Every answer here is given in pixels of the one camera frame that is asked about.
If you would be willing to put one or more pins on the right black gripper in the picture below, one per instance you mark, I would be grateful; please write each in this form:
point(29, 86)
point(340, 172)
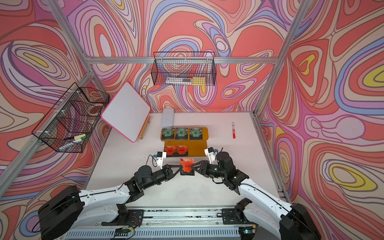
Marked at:
point(204, 167)

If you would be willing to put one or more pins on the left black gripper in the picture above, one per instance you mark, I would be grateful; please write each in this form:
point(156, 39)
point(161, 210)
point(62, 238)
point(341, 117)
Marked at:
point(168, 173)

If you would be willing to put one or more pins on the red tea bag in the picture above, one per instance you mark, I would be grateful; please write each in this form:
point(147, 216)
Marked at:
point(170, 151)
point(187, 169)
point(182, 151)

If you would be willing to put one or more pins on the yellow wooden two-tier shelf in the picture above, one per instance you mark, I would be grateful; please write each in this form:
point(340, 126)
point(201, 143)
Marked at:
point(195, 147)

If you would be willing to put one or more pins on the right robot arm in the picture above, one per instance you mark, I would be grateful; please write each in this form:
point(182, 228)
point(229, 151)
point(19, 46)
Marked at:
point(285, 221)

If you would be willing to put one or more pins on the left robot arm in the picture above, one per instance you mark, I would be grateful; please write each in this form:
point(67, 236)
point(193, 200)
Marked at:
point(70, 206)

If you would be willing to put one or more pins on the red marker pen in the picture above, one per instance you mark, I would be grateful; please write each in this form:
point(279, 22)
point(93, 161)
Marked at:
point(233, 130)

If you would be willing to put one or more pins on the white plastic box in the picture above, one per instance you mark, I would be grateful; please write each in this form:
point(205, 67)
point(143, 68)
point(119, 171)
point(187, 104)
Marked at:
point(167, 118)

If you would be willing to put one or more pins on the wooden easel stand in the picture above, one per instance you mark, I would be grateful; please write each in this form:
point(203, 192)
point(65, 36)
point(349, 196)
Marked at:
point(145, 125)

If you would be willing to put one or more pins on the white board with pink edge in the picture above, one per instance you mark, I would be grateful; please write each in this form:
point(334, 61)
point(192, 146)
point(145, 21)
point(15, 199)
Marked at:
point(127, 112)

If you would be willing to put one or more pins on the yellow sticky notes in basket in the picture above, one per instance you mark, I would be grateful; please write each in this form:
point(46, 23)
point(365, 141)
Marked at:
point(198, 81)

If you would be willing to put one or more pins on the green yellow markers in basket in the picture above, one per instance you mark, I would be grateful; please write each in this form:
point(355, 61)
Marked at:
point(77, 138)

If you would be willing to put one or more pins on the black wire basket back wall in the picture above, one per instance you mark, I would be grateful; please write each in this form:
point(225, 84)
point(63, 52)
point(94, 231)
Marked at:
point(178, 68)

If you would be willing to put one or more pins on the black wire basket wall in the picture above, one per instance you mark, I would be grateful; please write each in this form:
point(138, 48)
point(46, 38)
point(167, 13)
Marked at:
point(76, 112)
point(178, 68)

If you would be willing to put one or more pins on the black wire basket left wall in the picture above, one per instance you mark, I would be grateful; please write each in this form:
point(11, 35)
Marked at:
point(76, 112)

